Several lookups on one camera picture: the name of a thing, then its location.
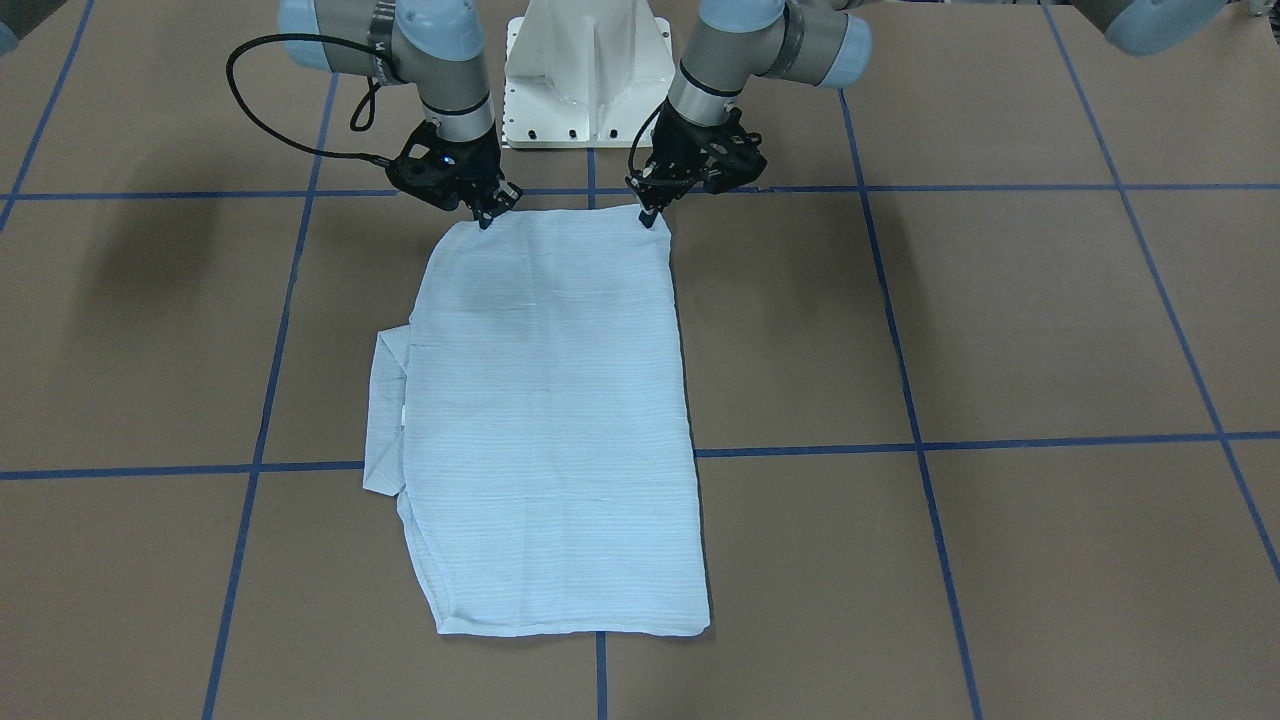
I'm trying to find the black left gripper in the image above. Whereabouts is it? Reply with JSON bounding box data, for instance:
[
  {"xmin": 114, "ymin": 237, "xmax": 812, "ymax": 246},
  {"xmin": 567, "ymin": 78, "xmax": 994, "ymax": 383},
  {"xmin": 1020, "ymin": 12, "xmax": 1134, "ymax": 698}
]
[{"xmin": 626, "ymin": 105, "xmax": 768, "ymax": 229}]

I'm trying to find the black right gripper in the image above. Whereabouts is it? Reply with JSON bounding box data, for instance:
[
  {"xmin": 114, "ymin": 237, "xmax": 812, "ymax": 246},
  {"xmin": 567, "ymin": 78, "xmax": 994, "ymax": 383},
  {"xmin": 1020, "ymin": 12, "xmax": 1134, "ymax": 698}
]
[{"xmin": 385, "ymin": 120, "xmax": 521, "ymax": 231}]

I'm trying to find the light blue button shirt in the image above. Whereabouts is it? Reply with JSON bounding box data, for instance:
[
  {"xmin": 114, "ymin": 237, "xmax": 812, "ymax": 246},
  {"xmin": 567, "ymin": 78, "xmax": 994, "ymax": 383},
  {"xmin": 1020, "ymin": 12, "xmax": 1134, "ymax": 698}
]
[{"xmin": 364, "ymin": 205, "xmax": 710, "ymax": 638}]

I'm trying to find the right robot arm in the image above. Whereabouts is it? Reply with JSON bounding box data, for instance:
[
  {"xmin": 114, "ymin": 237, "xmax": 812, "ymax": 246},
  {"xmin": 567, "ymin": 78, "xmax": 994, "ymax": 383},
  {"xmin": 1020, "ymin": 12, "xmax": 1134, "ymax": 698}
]
[{"xmin": 276, "ymin": 1, "xmax": 524, "ymax": 229}]

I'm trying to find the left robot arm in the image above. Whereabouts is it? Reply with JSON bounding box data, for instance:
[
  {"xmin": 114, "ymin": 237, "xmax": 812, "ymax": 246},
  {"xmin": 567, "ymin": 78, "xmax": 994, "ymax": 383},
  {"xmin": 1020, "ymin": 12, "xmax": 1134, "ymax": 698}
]
[{"xmin": 626, "ymin": 1, "xmax": 873, "ymax": 228}]

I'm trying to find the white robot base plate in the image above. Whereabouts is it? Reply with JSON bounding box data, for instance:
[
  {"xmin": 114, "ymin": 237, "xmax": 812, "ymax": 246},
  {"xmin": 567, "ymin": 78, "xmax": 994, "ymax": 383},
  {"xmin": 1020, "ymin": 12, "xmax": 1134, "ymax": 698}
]
[{"xmin": 500, "ymin": 1, "xmax": 675, "ymax": 149}]

